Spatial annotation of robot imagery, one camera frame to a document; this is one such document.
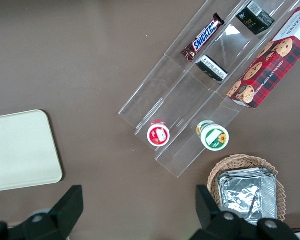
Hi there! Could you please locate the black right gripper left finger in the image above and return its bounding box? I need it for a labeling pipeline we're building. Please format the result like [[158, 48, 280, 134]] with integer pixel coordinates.
[[0, 185, 84, 240]]

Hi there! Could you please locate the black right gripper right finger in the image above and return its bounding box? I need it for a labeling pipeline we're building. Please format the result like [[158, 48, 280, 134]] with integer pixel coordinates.
[[191, 184, 299, 240]]

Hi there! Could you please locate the aluminium foil tray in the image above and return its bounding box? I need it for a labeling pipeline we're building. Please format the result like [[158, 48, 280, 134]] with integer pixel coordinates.
[[216, 167, 279, 226]]

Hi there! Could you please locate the woven wicker basket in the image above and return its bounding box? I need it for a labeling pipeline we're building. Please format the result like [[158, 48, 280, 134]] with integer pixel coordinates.
[[206, 153, 287, 223]]

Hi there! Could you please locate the cream plastic tray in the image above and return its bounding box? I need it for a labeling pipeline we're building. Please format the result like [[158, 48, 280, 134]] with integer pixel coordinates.
[[0, 109, 64, 194]]

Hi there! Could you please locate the green lidded sunflower cup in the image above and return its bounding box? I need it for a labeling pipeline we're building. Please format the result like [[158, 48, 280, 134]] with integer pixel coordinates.
[[196, 119, 230, 152]]

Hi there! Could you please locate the red lidded yogurt cup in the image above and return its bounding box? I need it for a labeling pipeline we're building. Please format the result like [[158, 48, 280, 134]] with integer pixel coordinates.
[[146, 119, 171, 147]]

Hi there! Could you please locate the clear acrylic display shelf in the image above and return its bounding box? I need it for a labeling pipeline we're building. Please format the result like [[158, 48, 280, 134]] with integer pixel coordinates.
[[117, 0, 300, 179]]

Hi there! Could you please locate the black box with white label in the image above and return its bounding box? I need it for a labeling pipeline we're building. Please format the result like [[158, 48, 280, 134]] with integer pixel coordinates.
[[195, 55, 229, 84]]

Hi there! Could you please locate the red tartan cookie box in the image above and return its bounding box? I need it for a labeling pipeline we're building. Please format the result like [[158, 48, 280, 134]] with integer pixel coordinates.
[[226, 1, 300, 110]]

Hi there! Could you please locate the Snickers chocolate bar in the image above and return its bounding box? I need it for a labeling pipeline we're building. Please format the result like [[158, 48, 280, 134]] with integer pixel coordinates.
[[181, 12, 226, 62]]

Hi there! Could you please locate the black box with barcode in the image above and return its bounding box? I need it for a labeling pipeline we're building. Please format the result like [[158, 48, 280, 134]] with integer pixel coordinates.
[[235, 0, 276, 36]]

